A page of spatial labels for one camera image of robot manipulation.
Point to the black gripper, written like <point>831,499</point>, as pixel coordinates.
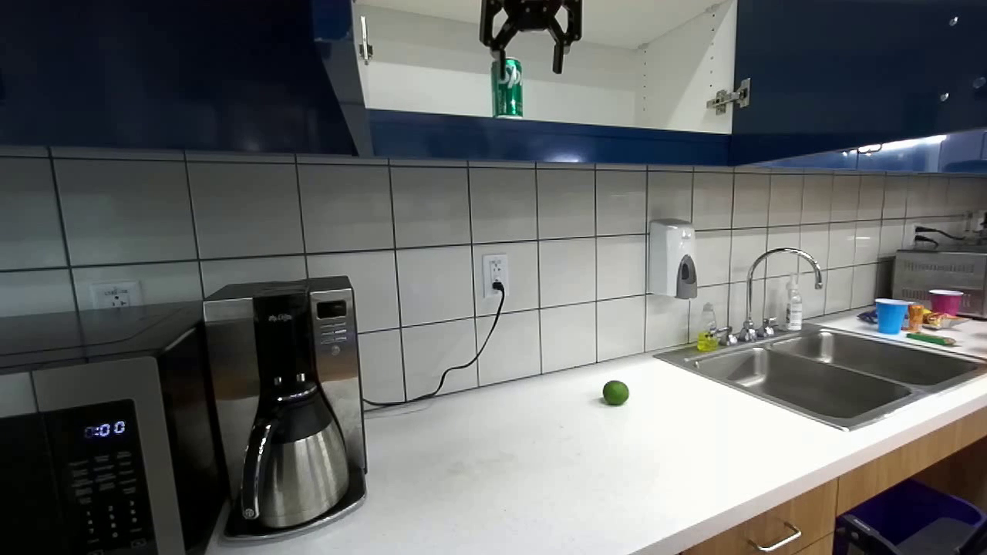
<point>533,4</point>

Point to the green soda can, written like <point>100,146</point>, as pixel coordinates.
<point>506,94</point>

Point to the blue upper cabinet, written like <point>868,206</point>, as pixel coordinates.
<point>598,94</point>

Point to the metal cabinet hinge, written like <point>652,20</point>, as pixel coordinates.
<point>728,101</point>
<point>363,37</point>

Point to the blue cabinet door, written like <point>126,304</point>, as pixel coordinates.
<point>853,73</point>
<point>155,73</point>

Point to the wooden base cabinet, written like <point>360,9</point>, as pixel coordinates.
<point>803,511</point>

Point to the chrome gooseneck faucet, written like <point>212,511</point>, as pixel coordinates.
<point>750,297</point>

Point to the yellow dish soap bottle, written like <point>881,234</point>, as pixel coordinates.
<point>704,342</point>

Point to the black steel coffee maker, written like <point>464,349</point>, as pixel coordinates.
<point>329,339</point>

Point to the green lime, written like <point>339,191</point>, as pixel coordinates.
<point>616,394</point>

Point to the white plastic bottle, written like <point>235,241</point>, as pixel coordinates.
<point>794,312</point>

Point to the black metal fixture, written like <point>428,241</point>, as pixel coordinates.
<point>941,238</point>

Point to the stainless steel double sink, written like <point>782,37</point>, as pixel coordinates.
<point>822,387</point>

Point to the blue plastic cup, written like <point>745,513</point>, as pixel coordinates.
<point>893,314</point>

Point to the grey metal box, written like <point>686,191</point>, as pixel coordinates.
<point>928,271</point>

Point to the orange plastic toy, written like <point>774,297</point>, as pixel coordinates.
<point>920,314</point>

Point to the pink plastic cup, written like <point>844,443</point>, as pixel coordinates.
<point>946,304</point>

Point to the steel coffee carafe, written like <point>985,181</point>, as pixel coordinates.
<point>305,473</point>

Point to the green flat utensil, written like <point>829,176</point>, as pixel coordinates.
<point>931,338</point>

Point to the blue plastic bin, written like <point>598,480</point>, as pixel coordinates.
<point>905,513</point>

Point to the black microwave oven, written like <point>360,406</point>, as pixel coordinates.
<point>104,473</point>

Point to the white wall outlet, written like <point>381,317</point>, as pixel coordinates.
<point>118,297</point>
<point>495,268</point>

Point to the white wall soap dispenser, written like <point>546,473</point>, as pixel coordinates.
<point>669,257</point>

